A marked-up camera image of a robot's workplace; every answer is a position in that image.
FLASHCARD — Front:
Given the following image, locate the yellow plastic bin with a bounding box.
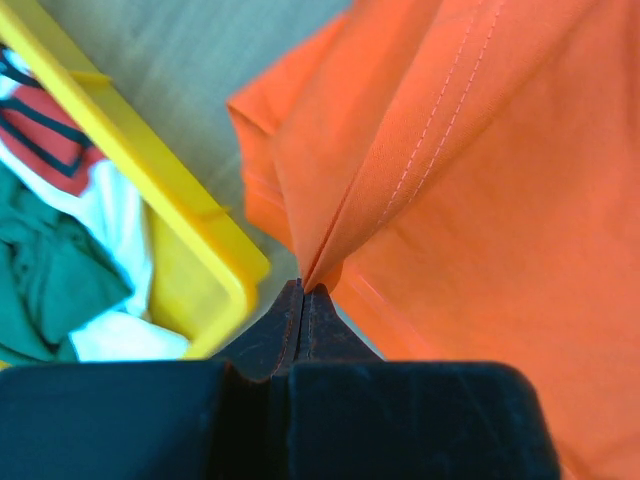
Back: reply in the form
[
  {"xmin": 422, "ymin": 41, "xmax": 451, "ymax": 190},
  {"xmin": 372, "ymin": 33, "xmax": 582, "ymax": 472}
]
[{"xmin": 1, "ymin": 1, "xmax": 270, "ymax": 359}]

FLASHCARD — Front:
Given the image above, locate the green t shirt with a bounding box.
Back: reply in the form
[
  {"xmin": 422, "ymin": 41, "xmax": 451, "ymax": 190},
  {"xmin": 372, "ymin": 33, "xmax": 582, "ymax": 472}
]
[{"xmin": 1, "ymin": 168, "xmax": 133, "ymax": 365}]

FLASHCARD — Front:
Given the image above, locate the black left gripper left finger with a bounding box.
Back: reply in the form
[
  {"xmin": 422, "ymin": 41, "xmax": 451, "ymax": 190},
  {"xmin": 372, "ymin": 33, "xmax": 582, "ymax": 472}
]
[{"xmin": 1, "ymin": 281, "xmax": 304, "ymax": 479}]

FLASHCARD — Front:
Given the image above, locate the orange t shirt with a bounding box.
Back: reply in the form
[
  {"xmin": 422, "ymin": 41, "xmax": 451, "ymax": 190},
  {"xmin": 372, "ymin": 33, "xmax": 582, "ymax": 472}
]
[{"xmin": 228, "ymin": 1, "xmax": 639, "ymax": 479}]

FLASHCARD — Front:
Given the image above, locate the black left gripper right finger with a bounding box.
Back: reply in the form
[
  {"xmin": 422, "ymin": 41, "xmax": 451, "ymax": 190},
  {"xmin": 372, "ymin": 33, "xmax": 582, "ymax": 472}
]
[{"xmin": 292, "ymin": 282, "xmax": 561, "ymax": 480}]

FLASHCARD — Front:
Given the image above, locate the white printed t shirt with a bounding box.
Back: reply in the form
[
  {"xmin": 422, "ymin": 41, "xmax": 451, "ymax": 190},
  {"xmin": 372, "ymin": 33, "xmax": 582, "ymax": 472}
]
[{"xmin": 1, "ymin": 48, "xmax": 189, "ymax": 362}]

